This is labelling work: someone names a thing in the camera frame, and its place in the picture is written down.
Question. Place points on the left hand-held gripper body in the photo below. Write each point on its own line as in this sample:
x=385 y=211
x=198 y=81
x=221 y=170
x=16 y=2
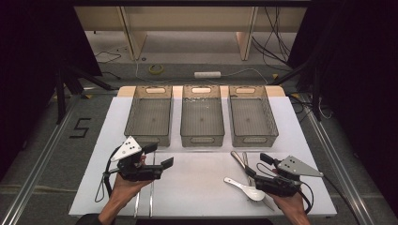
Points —
x=126 y=150

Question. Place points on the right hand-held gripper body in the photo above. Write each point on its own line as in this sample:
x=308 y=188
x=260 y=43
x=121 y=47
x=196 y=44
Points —
x=294 y=167

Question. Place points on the metal fork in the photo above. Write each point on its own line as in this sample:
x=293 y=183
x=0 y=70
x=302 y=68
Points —
x=246 y=159

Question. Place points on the metal table knife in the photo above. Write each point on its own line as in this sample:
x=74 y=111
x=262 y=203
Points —
x=238 y=158

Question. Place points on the white ceramic spoon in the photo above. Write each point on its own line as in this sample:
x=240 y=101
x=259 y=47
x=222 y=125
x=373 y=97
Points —
x=255 y=193

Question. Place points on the transparent grey plastic bin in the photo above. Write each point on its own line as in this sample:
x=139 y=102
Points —
x=252 y=117
x=202 y=117
x=150 y=117

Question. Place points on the metal chopstick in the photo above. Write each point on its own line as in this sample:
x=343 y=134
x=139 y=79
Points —
x=137 y=206
x=151 y=200

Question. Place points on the person's right hand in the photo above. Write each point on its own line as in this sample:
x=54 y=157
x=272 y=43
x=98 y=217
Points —
x=291 y=204

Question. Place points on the person's left hand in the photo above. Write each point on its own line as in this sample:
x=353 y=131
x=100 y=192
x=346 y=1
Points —
x=125 y=189

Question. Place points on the black metal stand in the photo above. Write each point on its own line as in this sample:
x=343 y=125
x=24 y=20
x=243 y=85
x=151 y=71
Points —
x=61 y=93
x=316 y=93

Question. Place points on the yellow tape roll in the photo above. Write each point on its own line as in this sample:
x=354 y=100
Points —
x=150 y=69

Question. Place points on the person's dark sleeve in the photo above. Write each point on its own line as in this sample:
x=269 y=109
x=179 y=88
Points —
x=89 y=219

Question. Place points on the white power strip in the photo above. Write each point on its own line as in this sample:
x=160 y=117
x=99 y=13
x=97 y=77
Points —
x=207 y=74

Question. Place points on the black curtain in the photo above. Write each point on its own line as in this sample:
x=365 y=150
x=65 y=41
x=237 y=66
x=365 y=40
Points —
x=31 y=47
x=359 y=62

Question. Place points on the light wooden desk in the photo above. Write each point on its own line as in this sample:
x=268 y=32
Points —
x=187 y=18

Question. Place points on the metal floor rail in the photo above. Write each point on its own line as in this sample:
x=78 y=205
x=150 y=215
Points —
x=341 y=162
x=40 y=168

